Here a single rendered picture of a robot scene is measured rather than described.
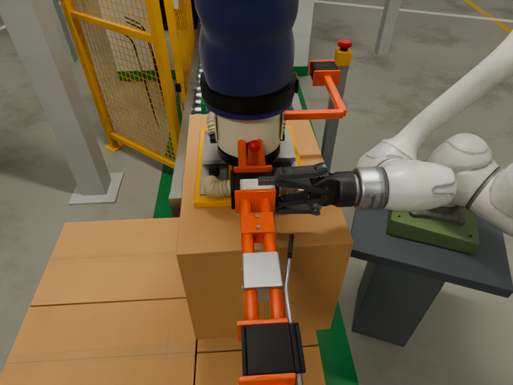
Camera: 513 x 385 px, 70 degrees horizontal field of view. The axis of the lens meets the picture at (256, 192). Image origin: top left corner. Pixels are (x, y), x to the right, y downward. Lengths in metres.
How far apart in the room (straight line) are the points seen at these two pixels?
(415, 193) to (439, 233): 0.56
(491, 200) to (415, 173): 0.47
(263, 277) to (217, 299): 0.39
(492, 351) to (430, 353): 0.30
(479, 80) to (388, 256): 0.62
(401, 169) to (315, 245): 0.25
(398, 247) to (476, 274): 0.24
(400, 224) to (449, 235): 0.15
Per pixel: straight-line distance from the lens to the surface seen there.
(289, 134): 1.13
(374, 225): 1.36
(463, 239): 1.36
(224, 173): 0.98
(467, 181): 1.24
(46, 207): 2.77
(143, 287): 1.45
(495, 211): 1.25
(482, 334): 2.20
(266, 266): 0.61
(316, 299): 1.03
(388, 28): 4.55
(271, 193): 0.72
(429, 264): 1.32
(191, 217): 0.90
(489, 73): 0.91
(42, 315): 1.53
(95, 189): 2.66
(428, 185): 0.80
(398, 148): 0.93
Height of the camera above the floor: 1.72
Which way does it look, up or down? 43 degrees down
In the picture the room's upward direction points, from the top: straight up
